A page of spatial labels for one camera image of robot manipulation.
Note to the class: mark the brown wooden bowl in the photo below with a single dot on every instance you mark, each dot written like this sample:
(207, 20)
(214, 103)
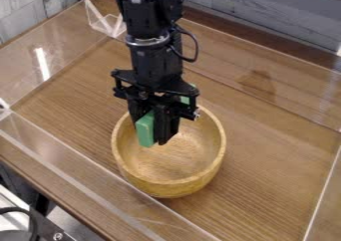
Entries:
(177, 169)

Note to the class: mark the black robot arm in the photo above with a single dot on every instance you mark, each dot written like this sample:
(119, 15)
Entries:
(151, 23)

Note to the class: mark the black metal frame bracket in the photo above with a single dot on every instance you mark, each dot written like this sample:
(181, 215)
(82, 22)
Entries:
(47, 231)

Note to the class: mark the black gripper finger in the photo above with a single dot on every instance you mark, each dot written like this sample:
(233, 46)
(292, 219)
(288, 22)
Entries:
(166, 123)
(138, 108)

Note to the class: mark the clear acrylic corner bracket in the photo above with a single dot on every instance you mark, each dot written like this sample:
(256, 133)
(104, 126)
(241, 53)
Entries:
(108, 24)

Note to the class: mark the green rectangular block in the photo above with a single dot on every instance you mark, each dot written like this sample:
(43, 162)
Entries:
(182, 100)

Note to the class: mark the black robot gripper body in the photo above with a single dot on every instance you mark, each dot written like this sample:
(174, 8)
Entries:
(155, 72)

